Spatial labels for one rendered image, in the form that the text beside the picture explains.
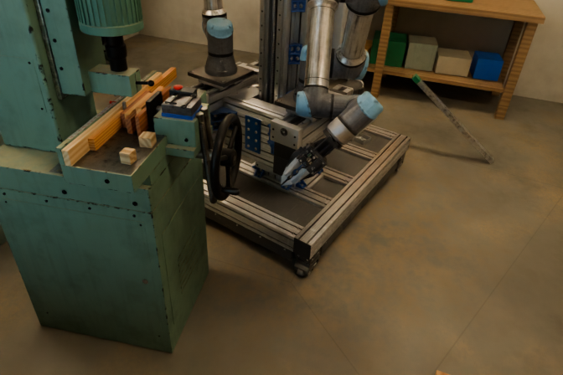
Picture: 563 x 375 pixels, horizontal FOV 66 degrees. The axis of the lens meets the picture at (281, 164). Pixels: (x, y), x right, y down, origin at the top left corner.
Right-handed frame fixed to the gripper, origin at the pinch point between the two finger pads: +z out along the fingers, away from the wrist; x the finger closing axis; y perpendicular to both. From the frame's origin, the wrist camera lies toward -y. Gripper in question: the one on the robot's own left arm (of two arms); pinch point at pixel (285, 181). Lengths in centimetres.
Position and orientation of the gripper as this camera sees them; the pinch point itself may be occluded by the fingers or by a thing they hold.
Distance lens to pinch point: 130.6
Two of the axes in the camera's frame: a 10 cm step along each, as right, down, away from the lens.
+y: -1.0, 2.3, -9.7
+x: 6.9, 7.1, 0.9
